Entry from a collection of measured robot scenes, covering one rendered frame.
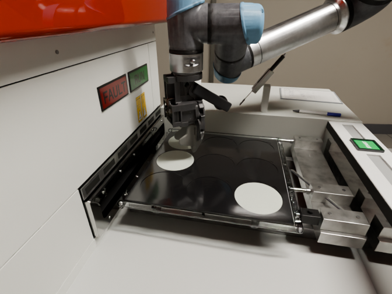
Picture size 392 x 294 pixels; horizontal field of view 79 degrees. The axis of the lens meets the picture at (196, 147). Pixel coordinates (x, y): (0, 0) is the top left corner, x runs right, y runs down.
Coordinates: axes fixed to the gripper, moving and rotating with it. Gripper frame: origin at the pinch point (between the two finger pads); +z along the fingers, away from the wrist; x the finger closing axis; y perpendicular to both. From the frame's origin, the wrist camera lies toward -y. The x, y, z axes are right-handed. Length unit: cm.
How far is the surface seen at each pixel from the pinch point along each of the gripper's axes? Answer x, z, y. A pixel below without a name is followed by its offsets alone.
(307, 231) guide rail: 28.7, 8.9, -13.3
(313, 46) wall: -138, -1, -188
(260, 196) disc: 21.0, 2.9, -6.1
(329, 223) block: 32.2, 2.9, -13.7
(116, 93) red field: -1.1, -16.9, 17.9
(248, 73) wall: -165, 25, -132
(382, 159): 26.6, -2.6, -34.5
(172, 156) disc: -2.3, 2.7, 6.0
